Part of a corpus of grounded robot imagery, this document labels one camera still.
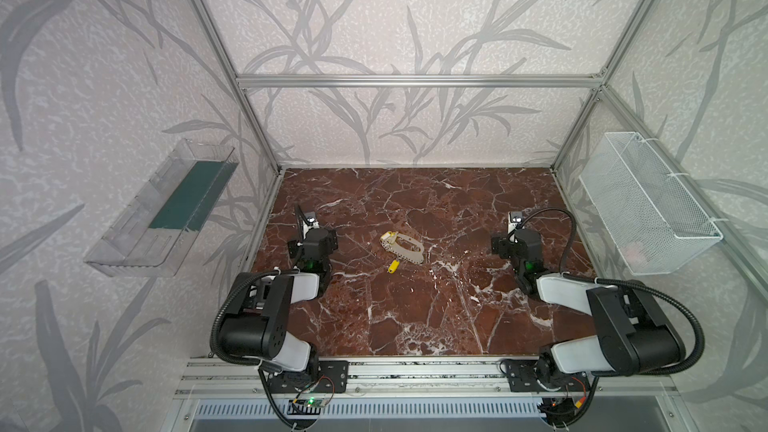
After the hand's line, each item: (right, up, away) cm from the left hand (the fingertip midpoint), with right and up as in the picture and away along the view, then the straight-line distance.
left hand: (314, 221), depth 93 cm
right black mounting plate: (+58, -37, -20) cm, 71 cm away
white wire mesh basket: (+82, +2, -31) cm, 87 cm away
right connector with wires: (+67, -45, -20) cm, 84 cm away
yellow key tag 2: (+23, -5, +8) cm, 25 cm away
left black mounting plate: (+3, -35, -25) cm, 43 cm away
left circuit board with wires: (+7, -41, -23) cm, 48 cm away
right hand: (+63, 0, 0) cm, 63 cm away
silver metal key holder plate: (+33, -12, +3) cm, 35 cm away
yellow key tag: (+25, -14, +1) cm, 29 cm away
